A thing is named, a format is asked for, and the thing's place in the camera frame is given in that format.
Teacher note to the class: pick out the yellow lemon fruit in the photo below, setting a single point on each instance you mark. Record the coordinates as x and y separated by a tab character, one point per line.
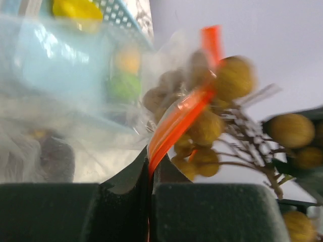
128	60

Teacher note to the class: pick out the yellow starfruit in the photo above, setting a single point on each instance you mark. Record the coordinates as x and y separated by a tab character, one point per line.
85	15

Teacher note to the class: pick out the light blue perforated plastic basket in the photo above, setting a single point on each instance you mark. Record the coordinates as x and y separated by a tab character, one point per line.
53	74

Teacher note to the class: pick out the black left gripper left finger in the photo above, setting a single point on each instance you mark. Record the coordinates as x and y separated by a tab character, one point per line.
115	210

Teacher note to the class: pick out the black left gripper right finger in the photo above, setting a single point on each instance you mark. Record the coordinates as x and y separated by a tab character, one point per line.
186	211

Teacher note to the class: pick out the brown nugget cluster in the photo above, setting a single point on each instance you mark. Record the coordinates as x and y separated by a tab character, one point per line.
201	126

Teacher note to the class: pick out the green wrinkled ball fruit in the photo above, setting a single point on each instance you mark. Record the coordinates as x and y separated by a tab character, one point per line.
124	87

